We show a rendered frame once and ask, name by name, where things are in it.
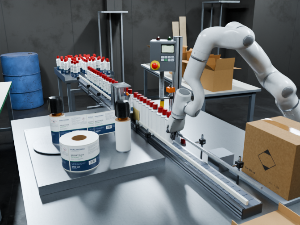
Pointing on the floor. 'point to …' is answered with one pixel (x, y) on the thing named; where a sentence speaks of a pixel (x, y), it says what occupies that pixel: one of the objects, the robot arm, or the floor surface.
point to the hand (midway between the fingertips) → (172, 136)
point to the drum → (23, 79)
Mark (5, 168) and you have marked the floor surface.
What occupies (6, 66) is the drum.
